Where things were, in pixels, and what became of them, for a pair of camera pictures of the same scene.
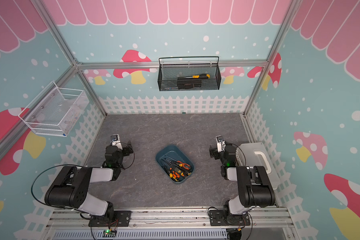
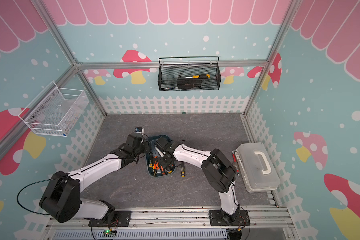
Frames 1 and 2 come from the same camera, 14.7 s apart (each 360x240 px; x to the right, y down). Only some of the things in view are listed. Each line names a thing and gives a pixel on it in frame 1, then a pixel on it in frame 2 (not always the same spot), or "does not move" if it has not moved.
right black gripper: [212, 150] -> [162, 163]
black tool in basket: [188, 83] does not move
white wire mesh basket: [56, 111] does not move
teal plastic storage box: [175, 164] -> [154, 167]
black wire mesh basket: [189, 77] does not move
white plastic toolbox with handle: [255, 154] does not move
